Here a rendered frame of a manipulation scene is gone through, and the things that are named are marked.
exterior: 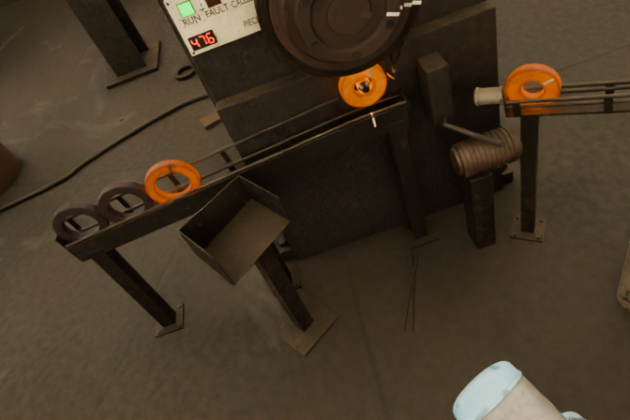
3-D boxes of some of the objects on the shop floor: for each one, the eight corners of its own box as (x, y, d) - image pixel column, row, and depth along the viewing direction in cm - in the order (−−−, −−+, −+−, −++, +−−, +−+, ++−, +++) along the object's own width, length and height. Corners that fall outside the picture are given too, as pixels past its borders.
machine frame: (266, 164, 274) (69, -226, 154) (450, 97, 267) (394, -365, 148) (285, 265, 220) (7, -212, 101) (516, 185, 214) (510, -428, 95)
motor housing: (458, 232, 206) (445, 138, 170) (509, 214, 205) (506, 115, 168) (472, 255, 196) (460, 161, 160) (524, 237, 195) (525, 138, 159)
